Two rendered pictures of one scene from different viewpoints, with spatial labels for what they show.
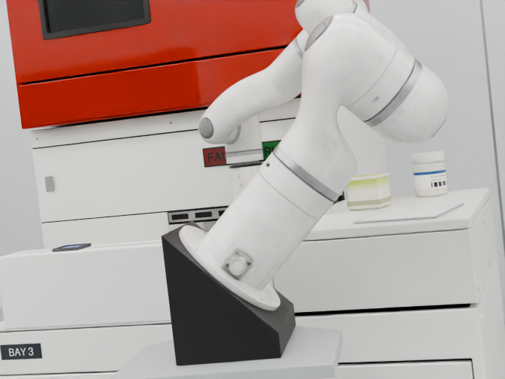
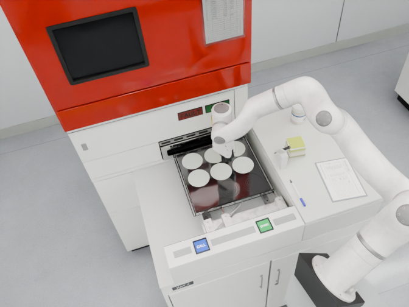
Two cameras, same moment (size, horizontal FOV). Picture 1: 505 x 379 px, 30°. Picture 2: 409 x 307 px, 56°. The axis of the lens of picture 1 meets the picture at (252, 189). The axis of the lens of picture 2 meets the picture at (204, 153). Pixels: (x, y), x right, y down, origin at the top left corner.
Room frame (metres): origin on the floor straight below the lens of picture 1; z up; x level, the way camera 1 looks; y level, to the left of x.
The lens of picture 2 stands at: (1.17, 0.66, 2.31)
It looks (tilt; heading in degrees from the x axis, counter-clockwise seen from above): 49 degrees down; 331
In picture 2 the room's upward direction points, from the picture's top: 7 degrees counter-clockwise
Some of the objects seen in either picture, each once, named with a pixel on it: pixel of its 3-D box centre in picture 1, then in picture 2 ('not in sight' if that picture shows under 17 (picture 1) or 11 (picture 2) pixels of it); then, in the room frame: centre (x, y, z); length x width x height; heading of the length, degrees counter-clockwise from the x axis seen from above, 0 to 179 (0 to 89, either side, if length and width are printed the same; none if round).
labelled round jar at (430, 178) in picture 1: (429, 174); (299, 112); (2.08, -0.39, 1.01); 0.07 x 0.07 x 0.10
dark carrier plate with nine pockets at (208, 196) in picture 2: not in sight; (221, 171); (2.10, 0.06, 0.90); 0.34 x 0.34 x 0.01; 72
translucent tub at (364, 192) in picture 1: (368, 191); (295, 147); (1.94, -0.24, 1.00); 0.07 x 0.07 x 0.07; 64
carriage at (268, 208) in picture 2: not in sight; (245, 221); (1.84, 0.12, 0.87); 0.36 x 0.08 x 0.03; 72
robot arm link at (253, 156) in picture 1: (244, 157); not in sight; (2.14, 0.01, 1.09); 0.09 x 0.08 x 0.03; 14
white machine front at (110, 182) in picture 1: (182, 192); (165, 131); (2.37, 0.17, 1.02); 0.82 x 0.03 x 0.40; 72
